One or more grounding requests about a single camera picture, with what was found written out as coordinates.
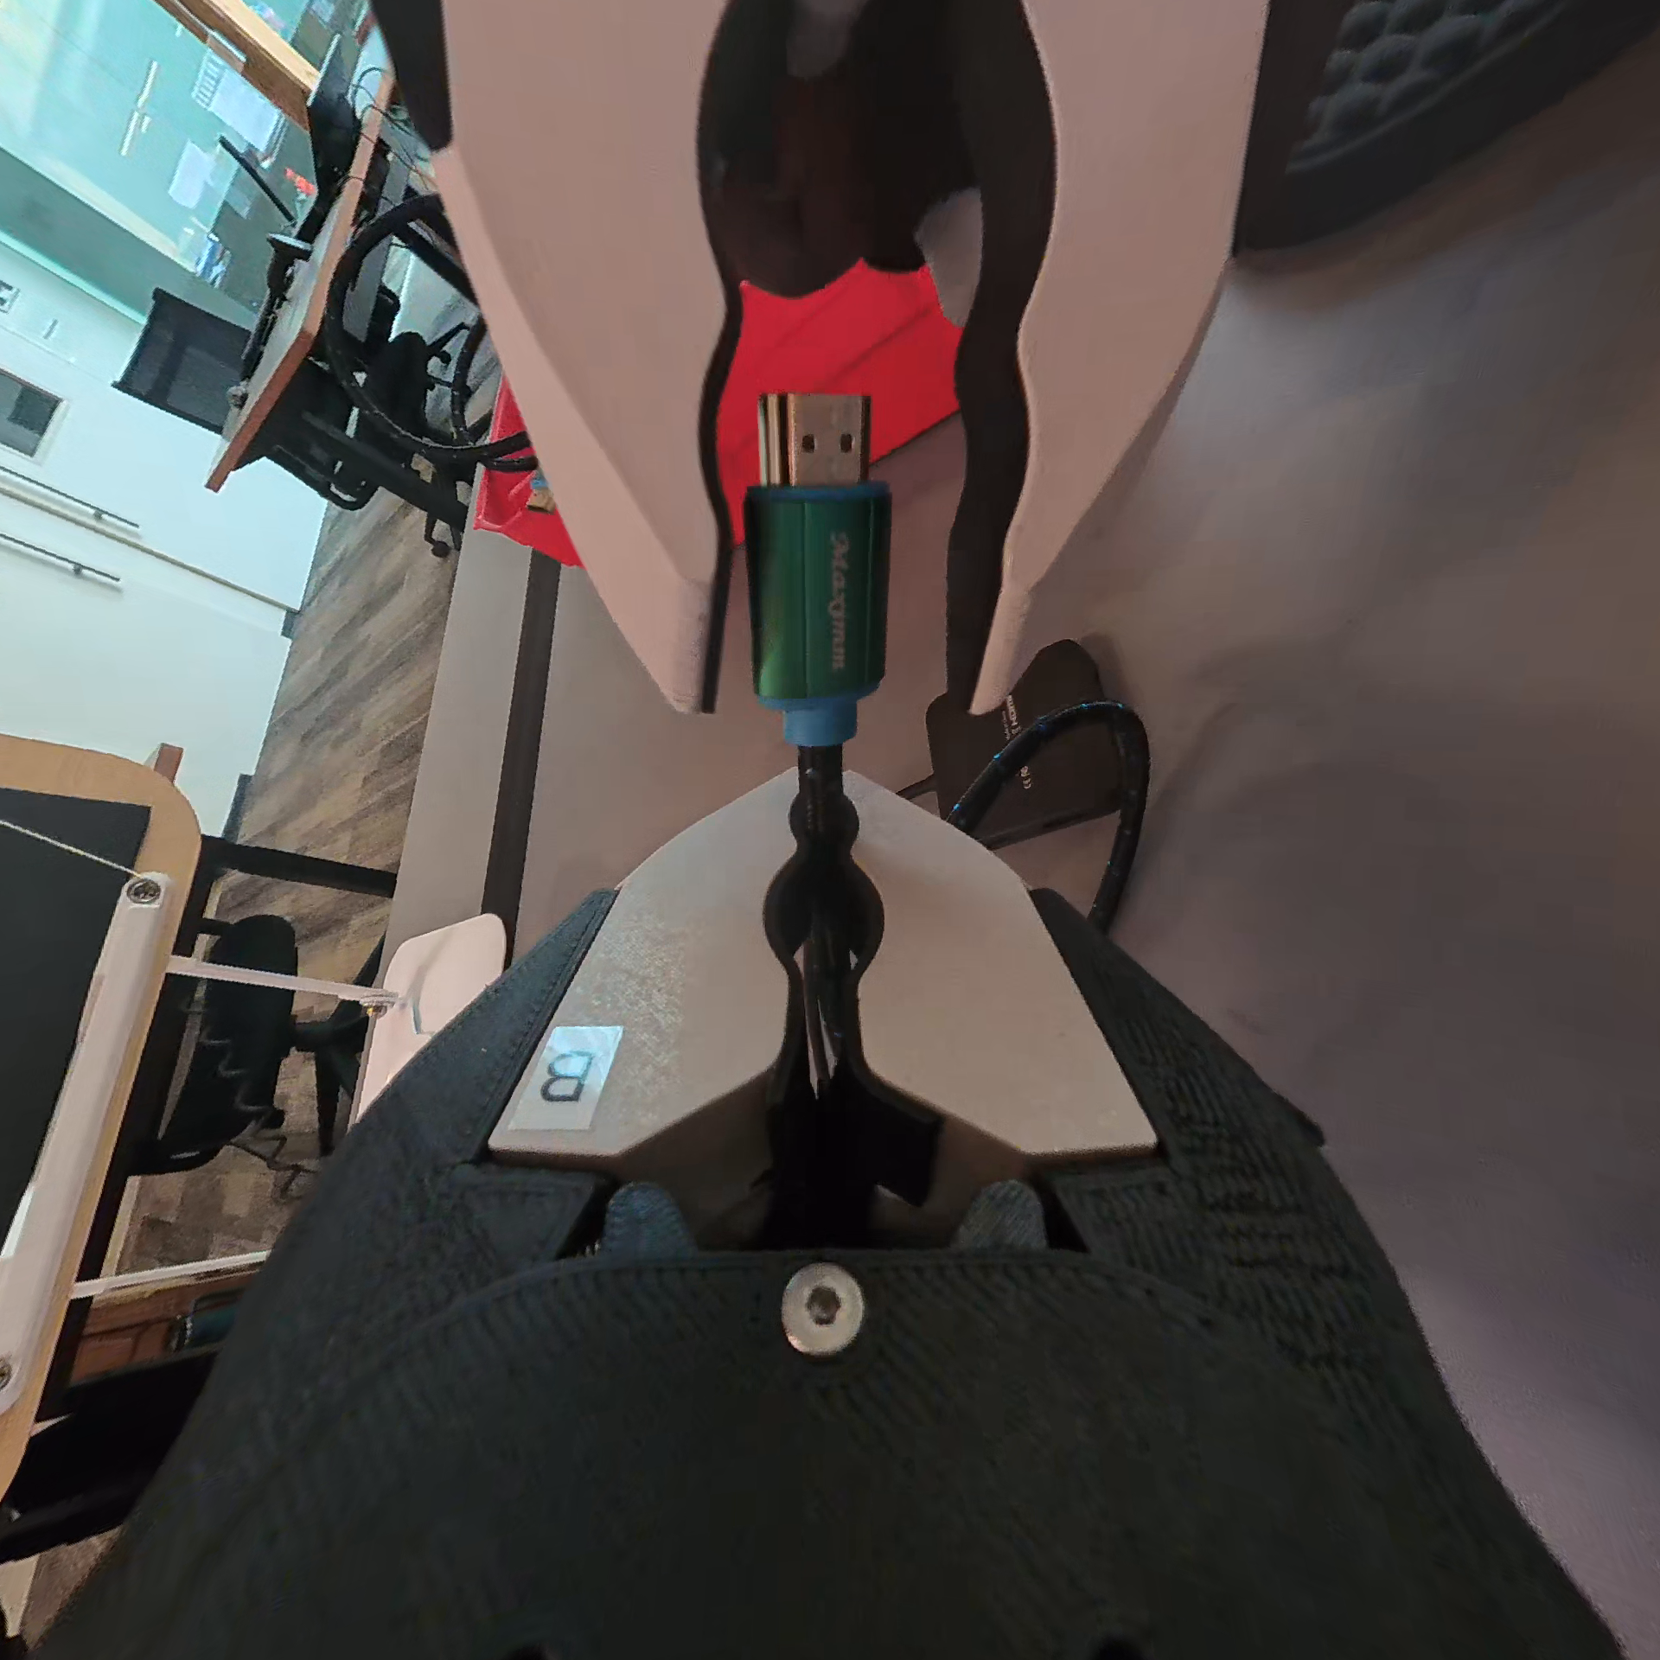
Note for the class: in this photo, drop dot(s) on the wood-edged office desk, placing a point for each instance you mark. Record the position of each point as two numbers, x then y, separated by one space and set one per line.
301 325

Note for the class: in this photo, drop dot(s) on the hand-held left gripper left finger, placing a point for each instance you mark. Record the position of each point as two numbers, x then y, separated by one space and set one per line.
649 999

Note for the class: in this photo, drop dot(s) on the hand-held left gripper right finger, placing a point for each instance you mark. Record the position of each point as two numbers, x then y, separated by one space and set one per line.
987 1013

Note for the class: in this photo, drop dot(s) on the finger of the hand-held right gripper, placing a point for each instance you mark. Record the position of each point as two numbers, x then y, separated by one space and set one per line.
1129 260
584 260

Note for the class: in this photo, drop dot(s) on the red plastic bin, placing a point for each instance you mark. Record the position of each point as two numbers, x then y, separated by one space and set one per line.
831 351

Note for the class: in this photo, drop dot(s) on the black honeycomb mat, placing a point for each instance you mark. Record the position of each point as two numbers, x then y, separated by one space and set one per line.
1453 92

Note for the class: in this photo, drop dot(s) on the black mesh office chair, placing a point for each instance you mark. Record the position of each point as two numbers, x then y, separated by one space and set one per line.
182 364

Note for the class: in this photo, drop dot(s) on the black board on white stand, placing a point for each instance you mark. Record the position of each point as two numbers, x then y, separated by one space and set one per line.
78 1038

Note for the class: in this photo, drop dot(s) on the black hdmi switch box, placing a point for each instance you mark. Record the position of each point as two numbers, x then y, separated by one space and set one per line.
1058 675

